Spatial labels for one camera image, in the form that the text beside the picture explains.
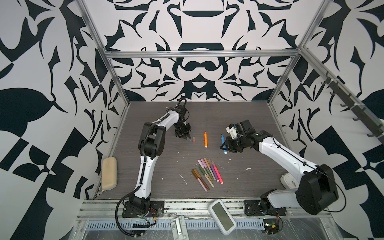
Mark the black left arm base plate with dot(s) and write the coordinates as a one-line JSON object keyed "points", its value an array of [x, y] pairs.
{"points": [[146, 209]]}

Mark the aluminium corner post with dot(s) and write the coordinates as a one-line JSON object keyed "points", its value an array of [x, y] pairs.
{"points": [[86, 16], [314, 24]]}

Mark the purple highlighter pen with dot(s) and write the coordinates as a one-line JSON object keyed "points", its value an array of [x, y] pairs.
{"points": [[212, 166]]}

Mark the aluminium horizontal back bar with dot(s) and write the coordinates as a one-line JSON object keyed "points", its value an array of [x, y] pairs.
{"points": [[201, 54]]}

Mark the gold cap beige marker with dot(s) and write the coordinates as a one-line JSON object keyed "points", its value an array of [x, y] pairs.
{"points": [[209, 169]]}

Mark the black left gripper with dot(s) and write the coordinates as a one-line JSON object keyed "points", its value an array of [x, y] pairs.
{"points": [[184, 135]]}

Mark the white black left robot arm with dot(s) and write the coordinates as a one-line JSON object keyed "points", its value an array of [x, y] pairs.
{"points": [[151, 146]]}

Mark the pink cap green marker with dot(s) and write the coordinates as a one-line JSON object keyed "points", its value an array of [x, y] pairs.
{"points": [[204, 164]]}

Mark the orange highlighter pen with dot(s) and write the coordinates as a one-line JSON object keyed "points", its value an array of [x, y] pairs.
{"points": [[205, 139]]}

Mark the aluminium corner post back left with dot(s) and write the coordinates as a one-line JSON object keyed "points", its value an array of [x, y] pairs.
{"points": [[86, 16]]}

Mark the beige sponge block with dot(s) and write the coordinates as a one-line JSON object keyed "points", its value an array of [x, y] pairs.
{"points": [[109, 174]]}

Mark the pink red highlighter pen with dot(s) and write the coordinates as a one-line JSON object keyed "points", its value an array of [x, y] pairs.
{"points": [[218, 173]]}

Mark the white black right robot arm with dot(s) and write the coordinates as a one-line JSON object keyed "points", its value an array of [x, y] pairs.
{"points": [[317, 188]]}

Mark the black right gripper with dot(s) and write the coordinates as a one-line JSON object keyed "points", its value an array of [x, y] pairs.
{"points": [[229, 146]]}

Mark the grey hook rack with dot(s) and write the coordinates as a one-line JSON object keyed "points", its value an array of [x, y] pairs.
{"points": [[351, 102]]}

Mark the blue highlighter pen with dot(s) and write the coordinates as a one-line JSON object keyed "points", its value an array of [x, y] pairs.
{"points": [[223, 142]]}

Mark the gold cap brown marker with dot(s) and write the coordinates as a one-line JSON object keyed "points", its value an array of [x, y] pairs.
{"points": [[202, 179]]}

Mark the aluminium corner post back right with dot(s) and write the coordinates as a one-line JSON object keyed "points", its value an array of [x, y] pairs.
{"points": [[314, 24]]}

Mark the small circuit board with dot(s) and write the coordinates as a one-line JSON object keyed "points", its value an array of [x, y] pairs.
{"points": [[273, 226]]}

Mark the white bracket front rail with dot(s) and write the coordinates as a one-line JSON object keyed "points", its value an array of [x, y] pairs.
{"points": [[179, 228]]}

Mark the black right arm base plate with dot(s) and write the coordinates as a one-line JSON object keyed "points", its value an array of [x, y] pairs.
{"points": [[252, 207]]}

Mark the white tablet device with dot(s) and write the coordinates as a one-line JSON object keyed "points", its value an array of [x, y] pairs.
{"points": [[220, 214]]}

